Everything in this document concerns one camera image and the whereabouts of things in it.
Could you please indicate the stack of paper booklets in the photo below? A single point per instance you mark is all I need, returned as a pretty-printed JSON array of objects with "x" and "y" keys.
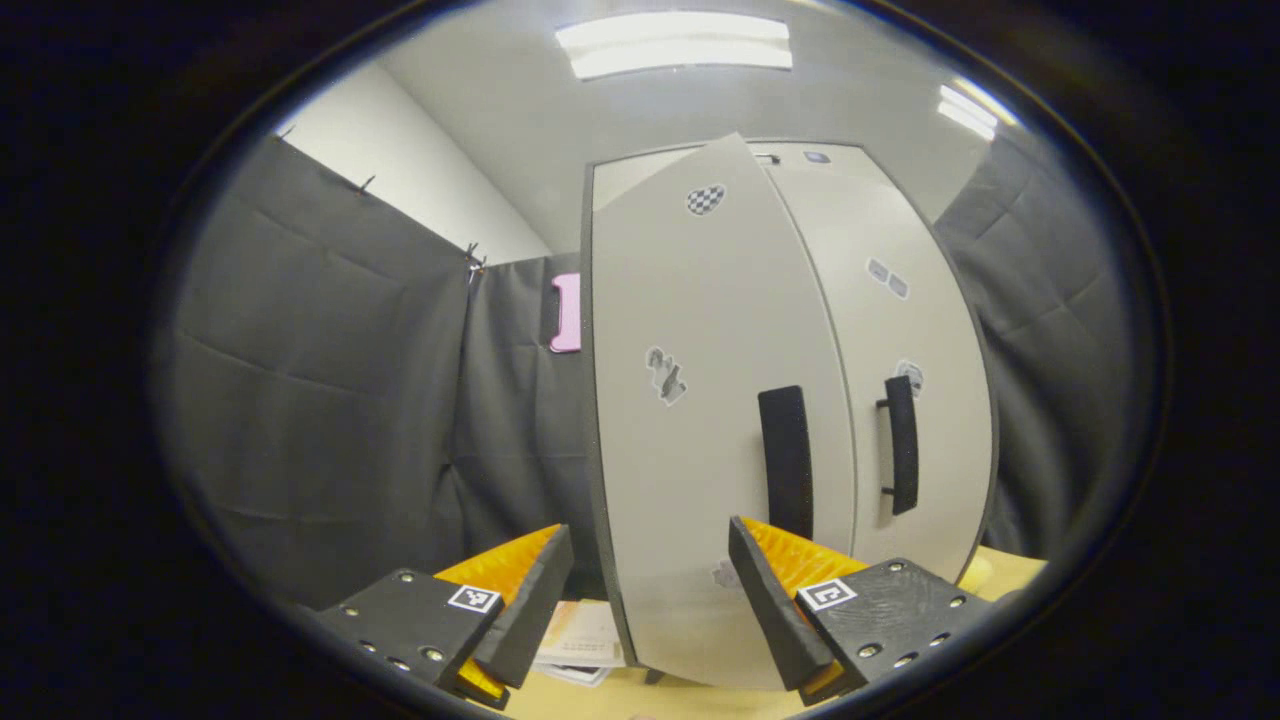
[{"x": 585, "y": 635}]

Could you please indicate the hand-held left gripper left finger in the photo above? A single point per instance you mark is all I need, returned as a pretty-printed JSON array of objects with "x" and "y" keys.
[{"x": 535, "y": 610}]

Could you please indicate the white cabinet door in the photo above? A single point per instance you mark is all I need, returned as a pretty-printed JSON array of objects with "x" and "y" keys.
[
  {"x": 940, "y": 330},
  {"x": 690, "y": 450}
]

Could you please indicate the white cabinet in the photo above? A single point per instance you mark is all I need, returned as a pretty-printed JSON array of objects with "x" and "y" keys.
[{"x": 586, "y": 420}]

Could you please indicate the white cabinet drawer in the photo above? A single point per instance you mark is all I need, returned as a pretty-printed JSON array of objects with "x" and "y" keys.
[{"x": 630, "y": 175}]

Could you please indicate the black backdrop cloth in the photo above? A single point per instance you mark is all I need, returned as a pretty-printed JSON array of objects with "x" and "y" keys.
[{"x": 320, "y": 380}]

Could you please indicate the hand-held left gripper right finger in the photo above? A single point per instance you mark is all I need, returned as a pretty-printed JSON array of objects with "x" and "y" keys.
[{"x": 765, "y": 610}]

